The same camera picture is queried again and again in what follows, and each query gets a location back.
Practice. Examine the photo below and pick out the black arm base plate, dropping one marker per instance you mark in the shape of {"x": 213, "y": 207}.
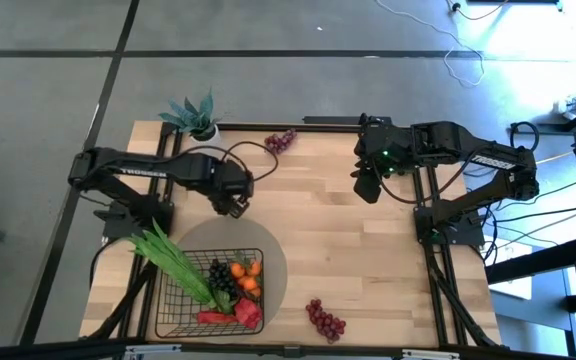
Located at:
{"x": 118, "y": 230}
{"x": 468, "y": 235}

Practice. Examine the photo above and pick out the black front crossbar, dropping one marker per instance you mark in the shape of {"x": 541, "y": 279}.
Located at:
{"x": 43, "y": 354}

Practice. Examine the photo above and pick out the black mount bar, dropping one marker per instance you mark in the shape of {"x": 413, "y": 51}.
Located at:
{"x": 328, "y": 120}

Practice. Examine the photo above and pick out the black metal table frame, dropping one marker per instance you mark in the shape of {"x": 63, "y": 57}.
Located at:
{"x": 248, "y": 126}

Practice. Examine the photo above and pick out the orange carrot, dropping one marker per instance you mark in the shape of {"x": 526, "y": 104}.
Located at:
{"x": 249, "y": 284}

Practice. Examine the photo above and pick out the black diagonal beam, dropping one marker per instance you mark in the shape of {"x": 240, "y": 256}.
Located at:
{"x": 543, "y": 261}

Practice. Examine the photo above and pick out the silver bracket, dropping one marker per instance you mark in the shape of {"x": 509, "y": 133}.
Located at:
{"x": 430, "y": 355}
{"x": 153, "y": 350}

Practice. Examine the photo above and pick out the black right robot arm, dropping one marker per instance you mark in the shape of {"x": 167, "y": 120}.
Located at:
{"x": 448, "y": 145}

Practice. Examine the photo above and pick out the tangerine cluster with leaves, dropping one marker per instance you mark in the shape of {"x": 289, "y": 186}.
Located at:
{"x": 238, "y": 270}

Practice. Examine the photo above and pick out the red toy chili pepper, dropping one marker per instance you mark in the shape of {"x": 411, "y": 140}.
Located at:
{"x": 215, "y": 318}

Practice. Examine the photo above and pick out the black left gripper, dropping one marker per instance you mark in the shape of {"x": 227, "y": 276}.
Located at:
{"x": 233, "y": 182}

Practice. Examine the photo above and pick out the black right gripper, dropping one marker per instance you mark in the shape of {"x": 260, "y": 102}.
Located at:
{"x": 373, "y": 160}

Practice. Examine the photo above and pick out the red fruit with green leaf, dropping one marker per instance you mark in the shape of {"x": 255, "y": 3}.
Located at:
{"x": 248, "y": 312}

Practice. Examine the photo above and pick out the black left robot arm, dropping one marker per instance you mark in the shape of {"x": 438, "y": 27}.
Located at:
{"x": 168, "y": 167}

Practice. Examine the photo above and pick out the red grape bunch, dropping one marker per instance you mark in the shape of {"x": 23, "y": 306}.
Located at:
{"x": 278, "y": 144}
{"x": 325, "y": 322}

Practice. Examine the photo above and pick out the green toy corn husk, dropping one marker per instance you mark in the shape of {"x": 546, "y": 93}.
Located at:
{"x": 178, "y": 265}

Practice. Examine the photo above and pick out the round grey placemat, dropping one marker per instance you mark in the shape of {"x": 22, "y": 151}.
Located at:
{"x": 268, "y": 235}

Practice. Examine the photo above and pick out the green plant in white pot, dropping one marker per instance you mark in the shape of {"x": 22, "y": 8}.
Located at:
{"x": 193, "y": 120}

